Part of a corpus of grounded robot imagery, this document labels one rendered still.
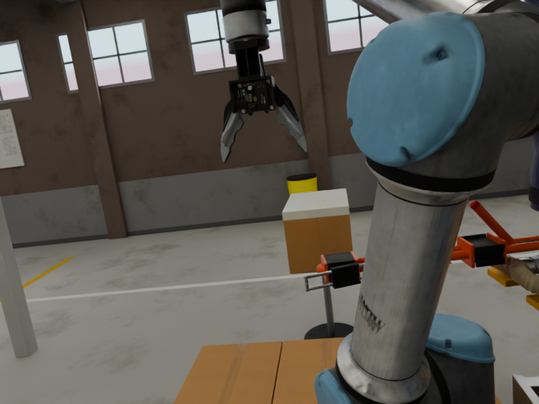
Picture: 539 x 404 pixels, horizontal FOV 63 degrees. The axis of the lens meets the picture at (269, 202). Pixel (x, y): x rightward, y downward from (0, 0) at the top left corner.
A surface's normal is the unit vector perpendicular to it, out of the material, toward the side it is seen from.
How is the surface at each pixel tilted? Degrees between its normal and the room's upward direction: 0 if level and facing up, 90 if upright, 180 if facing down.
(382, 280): 96
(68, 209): 90
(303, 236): 90
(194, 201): 90
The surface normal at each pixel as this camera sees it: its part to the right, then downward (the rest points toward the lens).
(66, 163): -0.09, 0.20
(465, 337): -0.01, -0.99
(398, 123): -0.89, 0.08
